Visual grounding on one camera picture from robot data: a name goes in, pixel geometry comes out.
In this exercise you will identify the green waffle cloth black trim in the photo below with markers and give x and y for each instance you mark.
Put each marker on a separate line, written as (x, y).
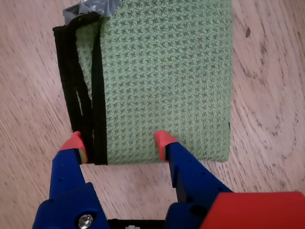
(162, 78)

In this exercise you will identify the grey duct tape piece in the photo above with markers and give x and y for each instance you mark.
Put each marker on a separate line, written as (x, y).
(93, 7)

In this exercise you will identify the blue gripper finger with pink tip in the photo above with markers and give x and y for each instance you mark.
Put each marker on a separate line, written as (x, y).
(190, 171)
(66, 171)

